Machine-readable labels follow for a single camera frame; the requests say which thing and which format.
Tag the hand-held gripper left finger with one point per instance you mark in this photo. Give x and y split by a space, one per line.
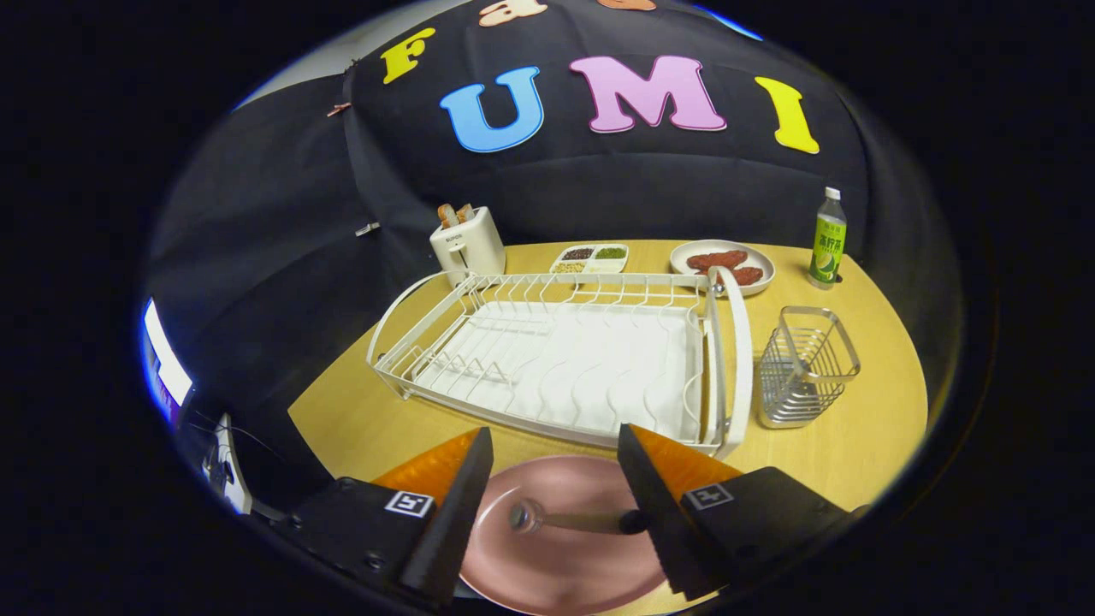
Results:
453 513

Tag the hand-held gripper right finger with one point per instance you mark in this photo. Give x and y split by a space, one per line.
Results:
659 513

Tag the pink plate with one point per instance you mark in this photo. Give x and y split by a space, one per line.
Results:
556 573

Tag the white plate with meat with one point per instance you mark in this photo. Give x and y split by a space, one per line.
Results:
761 257

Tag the brown meat piece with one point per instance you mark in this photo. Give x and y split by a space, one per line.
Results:
717 259
744 275

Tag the white compartment tray with grains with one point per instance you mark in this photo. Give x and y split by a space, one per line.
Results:
609 253

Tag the white toaster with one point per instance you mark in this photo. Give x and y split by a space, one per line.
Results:
475 248

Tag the small white tag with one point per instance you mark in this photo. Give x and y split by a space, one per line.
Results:
368 228

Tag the toasted bread slice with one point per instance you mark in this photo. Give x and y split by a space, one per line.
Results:
446 214
465 211

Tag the green label drink bottle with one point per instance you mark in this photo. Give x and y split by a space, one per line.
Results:
827 248

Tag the lit computer screen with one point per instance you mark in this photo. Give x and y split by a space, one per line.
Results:
167 364

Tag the black backdrop cloth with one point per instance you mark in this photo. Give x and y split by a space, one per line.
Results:
599 188

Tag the orange cloth clip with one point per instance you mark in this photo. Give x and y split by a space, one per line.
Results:
338 109

